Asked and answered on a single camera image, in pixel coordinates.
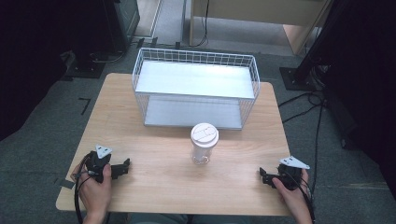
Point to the light wooden desk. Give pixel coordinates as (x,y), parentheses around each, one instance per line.
(249,12)

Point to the person's left hand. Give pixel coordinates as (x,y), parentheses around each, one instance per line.
(93,193)

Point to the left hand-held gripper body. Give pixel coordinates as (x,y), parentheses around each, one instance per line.
(97,165)

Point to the black stand base plate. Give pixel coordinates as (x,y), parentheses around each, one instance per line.
(85,67)

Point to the black tape strip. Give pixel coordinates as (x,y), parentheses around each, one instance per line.
(66,184)

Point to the dark cabinet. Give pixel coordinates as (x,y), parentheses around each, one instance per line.
(121,21)

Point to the black metal stand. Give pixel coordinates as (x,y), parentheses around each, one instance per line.
(314,46)

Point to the person's right hand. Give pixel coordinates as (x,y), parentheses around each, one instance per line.
(291,197)

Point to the clear cup with white lid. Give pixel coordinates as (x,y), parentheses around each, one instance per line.
(204,141)

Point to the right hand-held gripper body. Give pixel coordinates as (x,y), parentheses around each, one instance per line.
(291,177)

